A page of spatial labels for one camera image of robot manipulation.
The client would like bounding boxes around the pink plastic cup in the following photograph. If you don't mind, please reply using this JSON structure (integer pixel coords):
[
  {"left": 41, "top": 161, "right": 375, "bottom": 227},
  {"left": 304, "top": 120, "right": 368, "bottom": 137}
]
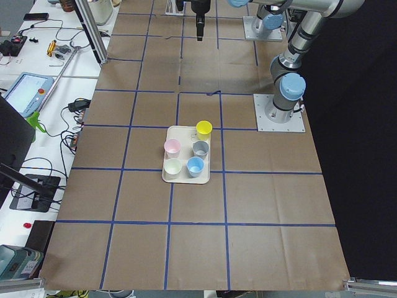
[{"left": 164, "top": 138, "right": 181, "bottom": 158}]

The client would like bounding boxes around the black power adapter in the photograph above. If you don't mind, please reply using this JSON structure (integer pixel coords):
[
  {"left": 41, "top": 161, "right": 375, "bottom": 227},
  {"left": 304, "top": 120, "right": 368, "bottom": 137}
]
[{"left": 68, "top": 99, "right": 91, "bottom": 112}]

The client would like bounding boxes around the blue plastic cup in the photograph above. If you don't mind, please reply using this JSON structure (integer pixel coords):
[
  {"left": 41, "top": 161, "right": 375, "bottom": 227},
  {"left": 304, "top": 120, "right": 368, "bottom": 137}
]
[{"left": 187, "top": 156, "right": 204, "bottom": 178}]

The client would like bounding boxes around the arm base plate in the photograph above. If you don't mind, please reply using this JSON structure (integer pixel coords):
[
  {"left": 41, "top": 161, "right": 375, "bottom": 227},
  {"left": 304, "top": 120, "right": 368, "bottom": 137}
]
[
  {"left": 243, "top": 15, "right": 283, "bottom": 42},
  {"left": 253, "top": 94, "right": 306, "bottom": 133}
]

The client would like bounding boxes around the aluminium frame post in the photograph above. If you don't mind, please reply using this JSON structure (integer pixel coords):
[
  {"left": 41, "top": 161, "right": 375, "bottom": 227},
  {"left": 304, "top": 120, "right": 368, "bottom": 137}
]
[{"left": 73, "top": 0, "right": 108, "bottom": 65}]

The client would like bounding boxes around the black phone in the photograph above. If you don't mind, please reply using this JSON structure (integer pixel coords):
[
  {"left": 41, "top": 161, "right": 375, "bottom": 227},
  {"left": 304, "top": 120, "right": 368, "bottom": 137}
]
[{"left": 23, "top": 12, "right": 49, "bottom": 21}]

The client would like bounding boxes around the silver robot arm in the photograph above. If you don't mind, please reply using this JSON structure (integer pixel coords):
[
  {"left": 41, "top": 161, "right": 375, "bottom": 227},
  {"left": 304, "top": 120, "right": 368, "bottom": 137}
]
[
  {"left": 251, "top": 5, "right": 283, "bottom": 42},
  {"left": 256, "top": 0, "right": 364, "bottom": 124}
]

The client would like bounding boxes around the white plastic tray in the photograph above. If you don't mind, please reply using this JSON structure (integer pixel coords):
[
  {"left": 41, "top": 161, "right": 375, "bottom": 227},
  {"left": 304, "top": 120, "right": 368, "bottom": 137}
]
[{"left": 162, "top": 125, "right": 211, "bottom": 184}]

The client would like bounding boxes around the yellow plastic cup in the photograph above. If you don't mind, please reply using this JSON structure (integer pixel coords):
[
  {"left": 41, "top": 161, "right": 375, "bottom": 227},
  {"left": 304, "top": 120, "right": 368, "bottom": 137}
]
[{"left": 196, "top": 120, "right": 213, "bottom": 141}]

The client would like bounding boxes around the grey plastic cup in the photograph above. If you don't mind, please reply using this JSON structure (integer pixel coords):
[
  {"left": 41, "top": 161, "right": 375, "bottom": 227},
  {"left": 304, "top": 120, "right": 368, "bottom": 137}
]
[{"left": 192, "top": 140, "right": 210, "bottom": 160}]

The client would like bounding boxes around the pale green plastic cup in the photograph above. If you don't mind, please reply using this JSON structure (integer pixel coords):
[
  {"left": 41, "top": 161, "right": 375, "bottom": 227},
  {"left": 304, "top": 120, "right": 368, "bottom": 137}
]
[{"left": 164, "top": 158, "right": 182, "bottom": 180}]

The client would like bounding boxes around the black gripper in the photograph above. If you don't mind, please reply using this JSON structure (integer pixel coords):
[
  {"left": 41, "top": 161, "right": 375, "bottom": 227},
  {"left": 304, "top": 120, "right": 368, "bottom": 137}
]
[{"left": 191, "top": 0, "right": 211, "bottom": 41}]

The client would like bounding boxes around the black monitor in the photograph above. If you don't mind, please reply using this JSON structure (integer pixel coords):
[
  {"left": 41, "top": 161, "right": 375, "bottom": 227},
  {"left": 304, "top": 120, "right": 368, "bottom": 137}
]
[{"left": 0, "top": 93, "right": 37, "bottom": 205}]

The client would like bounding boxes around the blue teach pendant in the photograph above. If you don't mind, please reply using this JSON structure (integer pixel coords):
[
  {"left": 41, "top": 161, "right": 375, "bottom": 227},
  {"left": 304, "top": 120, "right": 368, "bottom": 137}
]
[{"left": 4, "top": 72, "right": 55, "bottom": 118}]

